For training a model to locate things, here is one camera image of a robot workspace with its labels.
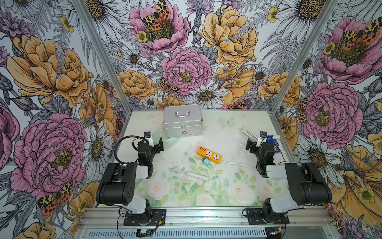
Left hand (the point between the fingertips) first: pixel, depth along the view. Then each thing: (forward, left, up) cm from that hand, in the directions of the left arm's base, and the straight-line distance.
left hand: (154, 141), depth 94 cm
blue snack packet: (+5, -76, -5) cm, 77 cm away
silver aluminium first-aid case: (+12, -19, +6) cm, 23 cm away
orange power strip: (-7, -34, -5) cm, 35 cm away
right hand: (-1, -63, 0) cm, 63 cm away
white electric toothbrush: (-19, -23, -7) cm, 31 cm away
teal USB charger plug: (-11, -32, -5) cm, 34 cm away
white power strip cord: (-12, -54, -6) cm, 55 cm away
